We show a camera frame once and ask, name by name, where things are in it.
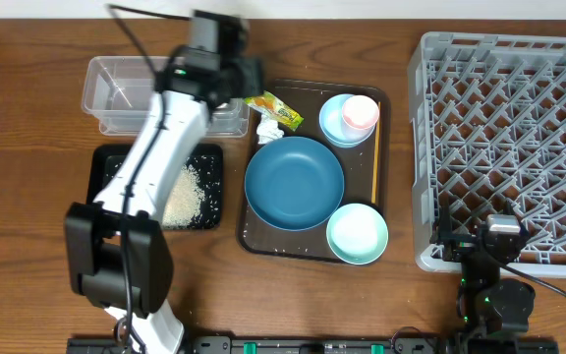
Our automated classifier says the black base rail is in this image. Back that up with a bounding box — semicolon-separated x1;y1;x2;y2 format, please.
65;336;559;354

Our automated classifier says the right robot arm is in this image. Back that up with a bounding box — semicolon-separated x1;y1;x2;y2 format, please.
430;203;536;353

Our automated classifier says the dark blue plate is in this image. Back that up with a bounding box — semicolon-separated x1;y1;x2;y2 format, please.
244;137;345;231

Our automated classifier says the clear plastic bin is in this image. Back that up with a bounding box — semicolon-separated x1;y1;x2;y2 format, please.
82;56;251;138

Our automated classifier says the pile of white rice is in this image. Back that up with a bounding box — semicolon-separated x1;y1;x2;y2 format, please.
162;155;223;230

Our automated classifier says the white tissue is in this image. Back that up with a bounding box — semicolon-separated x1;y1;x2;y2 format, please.
256;114;284;145

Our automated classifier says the mint green bowl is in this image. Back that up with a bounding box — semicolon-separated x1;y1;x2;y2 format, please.
326;204;389;266

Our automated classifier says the yellow green snack wrapper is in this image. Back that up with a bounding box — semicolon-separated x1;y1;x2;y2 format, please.
244;90;304;131

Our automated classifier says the pink cup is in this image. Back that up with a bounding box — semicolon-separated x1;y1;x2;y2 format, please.
341;95;380;142

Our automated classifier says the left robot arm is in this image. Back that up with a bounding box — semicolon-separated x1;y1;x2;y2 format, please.
64;46;263;353

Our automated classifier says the wooden chopstick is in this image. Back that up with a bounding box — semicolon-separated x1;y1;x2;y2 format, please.
371;101;381;205

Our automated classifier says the light blue small plate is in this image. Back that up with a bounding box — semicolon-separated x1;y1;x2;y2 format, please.
318;93;374;148

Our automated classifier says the grey dishwasher rack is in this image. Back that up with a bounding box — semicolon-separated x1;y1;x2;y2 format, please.
408;31;566;278

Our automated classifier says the black waste tray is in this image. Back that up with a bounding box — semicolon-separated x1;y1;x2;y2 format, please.
86;144;223;230

